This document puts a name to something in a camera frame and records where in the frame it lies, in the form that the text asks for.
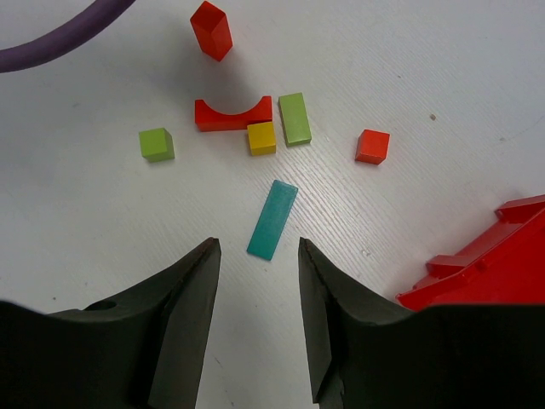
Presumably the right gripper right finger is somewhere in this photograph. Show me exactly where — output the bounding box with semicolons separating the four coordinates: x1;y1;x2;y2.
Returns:
298;239;544;408

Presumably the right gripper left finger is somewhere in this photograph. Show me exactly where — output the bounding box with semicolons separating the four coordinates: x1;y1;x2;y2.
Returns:
1;238;221;408

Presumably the red plastic bin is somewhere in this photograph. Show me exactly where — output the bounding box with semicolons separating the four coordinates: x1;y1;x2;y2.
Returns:
396;195;544;311

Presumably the red arch wood block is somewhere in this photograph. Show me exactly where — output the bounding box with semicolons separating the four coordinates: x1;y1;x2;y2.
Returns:
194;95;273;132

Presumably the red rectangular wood block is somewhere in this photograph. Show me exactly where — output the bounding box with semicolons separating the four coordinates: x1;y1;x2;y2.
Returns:
190;1;233;61

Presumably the teal flat wood block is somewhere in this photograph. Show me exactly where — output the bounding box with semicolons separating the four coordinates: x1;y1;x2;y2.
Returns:
247;180;298;261

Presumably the long green wood block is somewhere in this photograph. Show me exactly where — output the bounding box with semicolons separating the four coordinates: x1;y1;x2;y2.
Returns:
278;93;312;147

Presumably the green wood cube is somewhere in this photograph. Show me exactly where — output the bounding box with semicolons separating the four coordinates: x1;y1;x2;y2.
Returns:
139;128;175;163

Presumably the red wood cube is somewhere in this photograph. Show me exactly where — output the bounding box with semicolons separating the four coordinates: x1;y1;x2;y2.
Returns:
355;130;390;165

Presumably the yellow wood cube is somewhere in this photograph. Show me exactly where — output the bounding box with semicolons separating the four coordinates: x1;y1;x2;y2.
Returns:
247;122;277;156

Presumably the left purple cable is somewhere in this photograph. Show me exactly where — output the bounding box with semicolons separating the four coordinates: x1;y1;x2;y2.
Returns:
0;0;136;74

